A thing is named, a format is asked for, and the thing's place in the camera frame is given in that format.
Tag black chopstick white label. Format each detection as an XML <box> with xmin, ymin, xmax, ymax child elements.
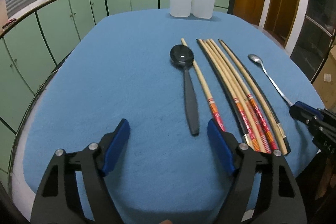
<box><xmin>218</xmin><ymin>39</ymin><xmax>292</xmax><ymax>154</ymax></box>

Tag plain light bamboo chopstick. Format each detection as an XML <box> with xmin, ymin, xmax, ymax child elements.
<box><xmin>219</xmin><ymin>39</ymin><xmax>291</xmax><ymax>155</ymax></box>

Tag bamboo chopstick red band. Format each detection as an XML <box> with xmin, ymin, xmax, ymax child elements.
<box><xmin>181</xmin><ymin>38</ymin><xmax>225</xmax><ymax>131</ymax></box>

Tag metal spoon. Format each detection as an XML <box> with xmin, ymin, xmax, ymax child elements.
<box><xmin>248</xmin><ymin>54</ymin><xmax>293</xmax><ymax>107</ymax></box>

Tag black plastic spoon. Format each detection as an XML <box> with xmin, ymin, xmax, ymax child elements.
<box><xmin>170</xmin><ymin>44</ymin><xmax>199</xmax><ymax>136</ymax></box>

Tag green lower kitchen cabinets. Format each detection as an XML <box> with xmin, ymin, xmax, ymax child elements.
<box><xmin>5</xmin><ymin>0</ymin><xmax>238</xmax><ymax>191</ymax></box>

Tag bamboo chopstick red pattern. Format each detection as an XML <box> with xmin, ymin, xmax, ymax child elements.
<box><xmin>198</xmin><ymin>39</ymin><xmax>266</xmax><ymax>152</ymax></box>

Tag cardboard box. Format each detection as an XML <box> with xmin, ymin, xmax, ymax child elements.
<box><xmin>313</xmin><ymin>46</ymin><xmax>336</xmax><ymax>110</ymax></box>

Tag bamboo chopstick orange pattern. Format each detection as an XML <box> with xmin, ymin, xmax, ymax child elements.
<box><xmin>207</xmin><ymin>39</ymin><xmax>278</xmax><ymax>153</ymax></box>

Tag black glass cabinet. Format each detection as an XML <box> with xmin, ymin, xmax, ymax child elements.
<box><xmin>290</xmin><ymin>0</ymin><xmax>335</xmax><ymax>81</ymax></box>

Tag blue table cloth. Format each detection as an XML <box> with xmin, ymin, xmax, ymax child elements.
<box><xmin>23</xmin><ymin>9</ymin><xmax>323</xmax><ymax>223</ymax></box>

